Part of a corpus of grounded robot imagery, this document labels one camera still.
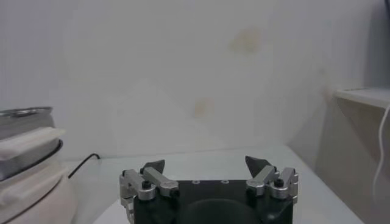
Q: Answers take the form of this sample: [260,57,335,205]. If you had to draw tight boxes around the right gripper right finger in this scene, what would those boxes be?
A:
[244,155,299,205]

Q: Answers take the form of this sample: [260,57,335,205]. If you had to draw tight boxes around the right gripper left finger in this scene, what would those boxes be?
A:
[119,159,180,214]

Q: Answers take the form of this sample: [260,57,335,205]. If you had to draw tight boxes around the cream electric cooking pot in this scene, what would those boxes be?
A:
[0,138,78,224]

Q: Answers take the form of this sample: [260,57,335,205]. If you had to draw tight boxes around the white side table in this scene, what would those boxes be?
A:
[314,87,390,224]

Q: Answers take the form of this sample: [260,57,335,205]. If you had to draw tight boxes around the black open laptop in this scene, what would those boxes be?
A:
[367,0,390,89]

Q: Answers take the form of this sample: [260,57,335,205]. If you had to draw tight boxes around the black pot power cord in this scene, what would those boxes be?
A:
[67,152,102,180]

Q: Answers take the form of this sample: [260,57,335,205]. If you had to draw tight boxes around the thin white cable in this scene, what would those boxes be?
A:
[372,102,390,203]

